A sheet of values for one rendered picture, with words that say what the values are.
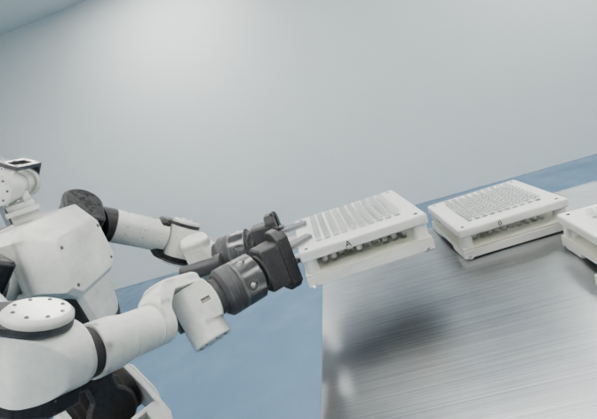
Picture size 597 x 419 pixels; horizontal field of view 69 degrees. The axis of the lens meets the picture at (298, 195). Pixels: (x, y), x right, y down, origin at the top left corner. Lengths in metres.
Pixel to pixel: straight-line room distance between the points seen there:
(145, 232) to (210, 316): 0.54
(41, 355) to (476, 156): 4.25
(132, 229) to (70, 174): 4.05
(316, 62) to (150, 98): 1.71
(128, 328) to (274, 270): 0.28
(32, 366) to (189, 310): 0.25
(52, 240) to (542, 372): 0.83
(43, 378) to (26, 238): 0.36
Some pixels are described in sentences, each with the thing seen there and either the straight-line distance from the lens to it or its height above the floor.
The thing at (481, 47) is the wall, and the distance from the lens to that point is 4.51.
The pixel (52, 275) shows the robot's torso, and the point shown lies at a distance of 0.91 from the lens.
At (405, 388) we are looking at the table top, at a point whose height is 0.85.
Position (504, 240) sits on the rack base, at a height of 0.87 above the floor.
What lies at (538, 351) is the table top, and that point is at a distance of 0.75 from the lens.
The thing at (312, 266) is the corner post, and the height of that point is 1.01.
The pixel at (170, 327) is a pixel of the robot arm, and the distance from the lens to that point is 0.69.
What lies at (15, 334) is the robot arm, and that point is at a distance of 0.59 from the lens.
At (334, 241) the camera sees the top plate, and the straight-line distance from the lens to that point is 0.81.
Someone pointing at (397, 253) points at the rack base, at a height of 0.98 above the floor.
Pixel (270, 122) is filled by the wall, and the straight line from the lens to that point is 4.38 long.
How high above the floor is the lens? 1.29
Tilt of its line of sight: 11 degrees down
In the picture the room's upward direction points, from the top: 19 degrees counter-clockwise
